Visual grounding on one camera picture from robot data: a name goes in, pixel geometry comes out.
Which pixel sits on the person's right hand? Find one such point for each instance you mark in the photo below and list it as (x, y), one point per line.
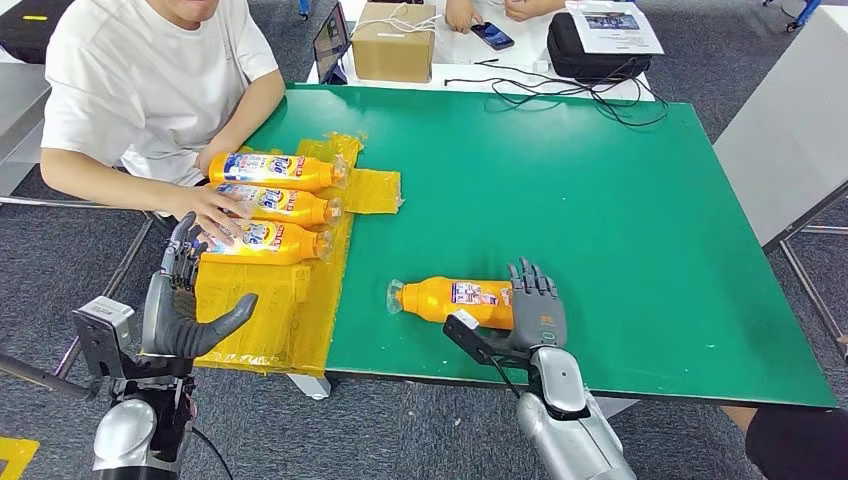
(212, 208)
(464, 14)

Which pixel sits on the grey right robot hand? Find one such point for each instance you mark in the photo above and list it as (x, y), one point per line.
(538, 314)

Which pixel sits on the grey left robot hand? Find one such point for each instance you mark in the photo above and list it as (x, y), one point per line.
(172, 324)

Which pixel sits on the person's left hand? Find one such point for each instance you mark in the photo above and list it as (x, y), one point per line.
(207, 161)
(530, 8)

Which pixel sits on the orange detergent bottle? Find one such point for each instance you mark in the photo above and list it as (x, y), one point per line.
(298, 245)
(311, 173)
(305, 208)
(430, 301)

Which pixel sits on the person's left forearm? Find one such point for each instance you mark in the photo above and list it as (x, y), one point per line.
(252, 112)

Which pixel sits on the person's right forearm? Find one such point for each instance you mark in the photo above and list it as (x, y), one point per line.
(106, 182)

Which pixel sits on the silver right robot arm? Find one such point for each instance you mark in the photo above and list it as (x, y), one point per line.
(560, 397)

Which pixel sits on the person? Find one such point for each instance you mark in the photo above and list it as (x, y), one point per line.
(464, 13)
(146, 79)
(802, 444)

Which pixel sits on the black smartphone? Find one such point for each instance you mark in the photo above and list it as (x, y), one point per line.
(495, 38)

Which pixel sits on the white table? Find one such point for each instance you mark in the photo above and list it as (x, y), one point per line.
(457, 60)

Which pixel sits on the small white adapter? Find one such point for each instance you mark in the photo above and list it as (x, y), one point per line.
(541, 65)

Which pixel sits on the black carry bag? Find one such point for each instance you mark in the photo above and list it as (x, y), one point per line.
(576, 56)

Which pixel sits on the brown cardboard box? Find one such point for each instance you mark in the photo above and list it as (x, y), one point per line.
(391, 56)

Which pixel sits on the printed paper sheet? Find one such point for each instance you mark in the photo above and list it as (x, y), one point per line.
(623, 40)

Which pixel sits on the yellow taped mat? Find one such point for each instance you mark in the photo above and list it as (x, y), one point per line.
(285, 311)

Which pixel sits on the white table foot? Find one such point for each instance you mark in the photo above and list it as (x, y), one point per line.
(619, 405)
(311, 387)

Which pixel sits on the grey table with metal legs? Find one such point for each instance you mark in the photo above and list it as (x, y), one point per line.
(20, 99)
(788, 132)

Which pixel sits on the black case with yellow stripe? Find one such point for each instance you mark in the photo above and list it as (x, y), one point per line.
(30, 30)

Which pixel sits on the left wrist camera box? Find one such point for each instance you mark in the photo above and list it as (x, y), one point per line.
(106, 328)

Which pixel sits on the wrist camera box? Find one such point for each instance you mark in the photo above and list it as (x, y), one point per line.
(464, 321)
(106, 328)

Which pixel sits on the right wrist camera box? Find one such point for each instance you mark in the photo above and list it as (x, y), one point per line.
(464, 321)

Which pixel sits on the blue post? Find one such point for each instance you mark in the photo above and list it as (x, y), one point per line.
(304, 6)

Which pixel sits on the blue wheeled frame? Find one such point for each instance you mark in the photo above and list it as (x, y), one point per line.
(805, 13)

